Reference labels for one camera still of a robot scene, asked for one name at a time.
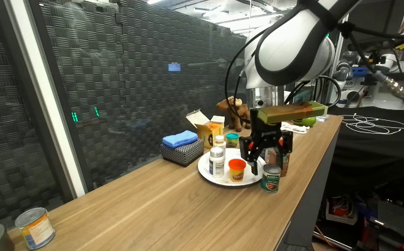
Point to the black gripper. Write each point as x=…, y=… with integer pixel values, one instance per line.
x=265, y=135

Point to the green-label food can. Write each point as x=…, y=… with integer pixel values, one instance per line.
x=271, y=177

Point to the orange-lid play-doh tub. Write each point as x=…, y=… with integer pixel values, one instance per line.
x=237, y=167

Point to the white blue-label pill bottle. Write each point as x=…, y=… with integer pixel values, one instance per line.
x=216, y=160

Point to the small cream pill bottle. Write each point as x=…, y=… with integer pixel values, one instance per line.
x=221, y=141

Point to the red-lid spice jar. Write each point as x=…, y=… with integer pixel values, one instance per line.
x=274, y=156

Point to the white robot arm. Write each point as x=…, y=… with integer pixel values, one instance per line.
x=293, y=49

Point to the white paper plate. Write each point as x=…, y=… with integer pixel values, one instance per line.
x=226, y=178

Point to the teal-lid play-doh tub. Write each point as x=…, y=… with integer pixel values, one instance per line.
x=232, y=138

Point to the brown plush moose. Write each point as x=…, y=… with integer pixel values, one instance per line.
x=237, y=111

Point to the green apple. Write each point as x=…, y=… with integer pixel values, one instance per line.
x=308, y=121

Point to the yellow open cardboard box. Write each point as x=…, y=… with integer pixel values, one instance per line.
x=207, y=128

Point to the blue folded cloth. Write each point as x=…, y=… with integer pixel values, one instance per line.
x=179, y=139

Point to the tin can orange label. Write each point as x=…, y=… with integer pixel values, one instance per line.
x=35, y=227

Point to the yellow-green wrist camera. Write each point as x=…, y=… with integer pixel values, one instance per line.
x=274, y=114

